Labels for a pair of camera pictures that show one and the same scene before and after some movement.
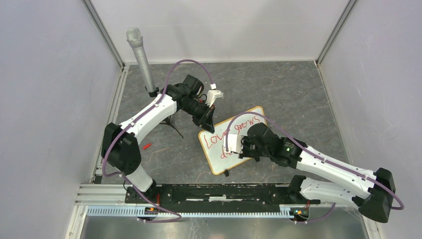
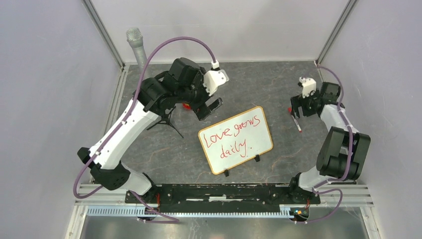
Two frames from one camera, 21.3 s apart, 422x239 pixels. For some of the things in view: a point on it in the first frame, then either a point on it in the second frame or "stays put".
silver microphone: x=135 y=37 stays put
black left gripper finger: x=198 y=122 to x=202 y=112
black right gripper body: x=249 y=149 to x=308 y=103
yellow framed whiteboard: x=212 y=143 stays put
